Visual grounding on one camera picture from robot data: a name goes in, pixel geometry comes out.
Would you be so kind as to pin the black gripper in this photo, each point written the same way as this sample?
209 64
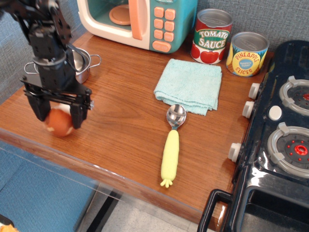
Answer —
39 99

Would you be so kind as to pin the brown plush mushroom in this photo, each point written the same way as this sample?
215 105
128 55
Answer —
59 121

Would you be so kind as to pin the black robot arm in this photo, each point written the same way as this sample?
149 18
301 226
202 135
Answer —
42 23

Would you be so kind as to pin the light blue rag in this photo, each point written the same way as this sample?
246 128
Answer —
193 85

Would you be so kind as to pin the small steel pot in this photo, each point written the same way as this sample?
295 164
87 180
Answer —
60 68

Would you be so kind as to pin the orange object at corner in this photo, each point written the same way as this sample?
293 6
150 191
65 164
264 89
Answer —
6 225

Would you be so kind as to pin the toy microwave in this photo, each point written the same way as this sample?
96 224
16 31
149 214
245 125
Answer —
156 25

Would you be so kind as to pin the tomato sauce can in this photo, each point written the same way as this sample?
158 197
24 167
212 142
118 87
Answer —
212 30

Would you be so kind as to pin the pineapple slices can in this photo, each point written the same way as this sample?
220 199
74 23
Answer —
247 53

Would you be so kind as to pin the black toy stove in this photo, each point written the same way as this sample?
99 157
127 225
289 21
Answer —
271 179

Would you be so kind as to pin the spoon with yellow handle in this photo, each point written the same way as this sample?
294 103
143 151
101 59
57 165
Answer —
176 116

